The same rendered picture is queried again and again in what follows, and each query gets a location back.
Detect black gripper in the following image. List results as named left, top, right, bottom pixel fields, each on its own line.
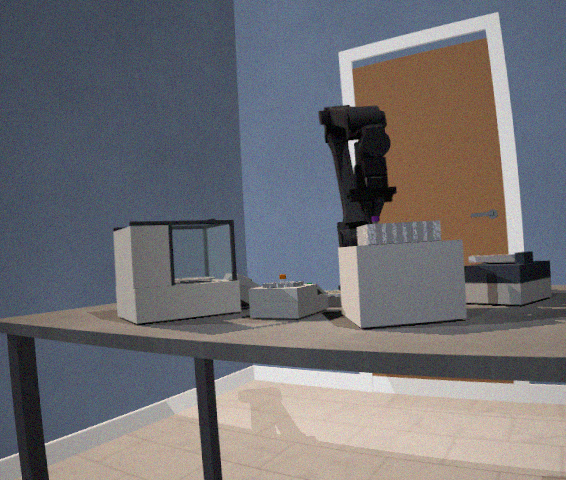
left=346, top=187, right=397, bottom=224

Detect beige box with holes on top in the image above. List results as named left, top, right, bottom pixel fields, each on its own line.
left=249, top=281, right=329, bottom=319

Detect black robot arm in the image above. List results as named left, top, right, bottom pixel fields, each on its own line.
left=320, top=105, right=391, bottom=247

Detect beige tube rack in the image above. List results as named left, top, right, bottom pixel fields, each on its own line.
left=324, top=290, right=342, bottom=307

